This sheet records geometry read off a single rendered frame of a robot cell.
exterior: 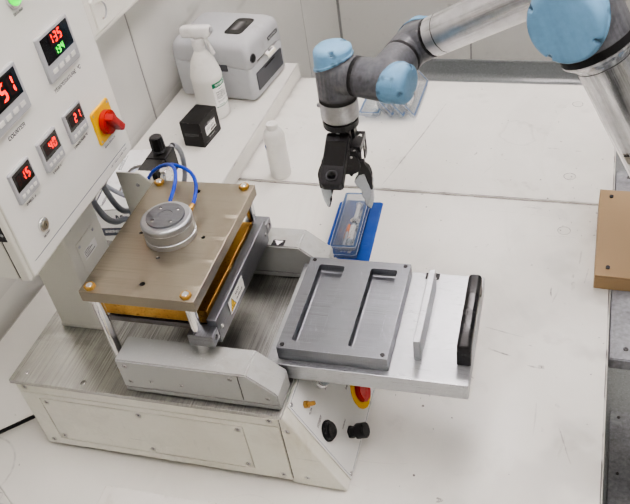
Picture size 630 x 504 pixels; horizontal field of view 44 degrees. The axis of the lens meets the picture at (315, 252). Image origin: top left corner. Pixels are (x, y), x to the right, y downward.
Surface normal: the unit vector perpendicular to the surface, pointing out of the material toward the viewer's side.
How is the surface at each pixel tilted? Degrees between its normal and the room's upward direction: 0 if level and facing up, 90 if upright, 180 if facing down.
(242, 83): 90
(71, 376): 0
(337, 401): 65
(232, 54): 86
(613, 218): 4
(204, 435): 90
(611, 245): 4
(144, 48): 90
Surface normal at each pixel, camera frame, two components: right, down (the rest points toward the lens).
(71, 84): 0.96, 0.07
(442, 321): -0.14, -0.75
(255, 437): -0.26, 0.66
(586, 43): -0.56, 0.57
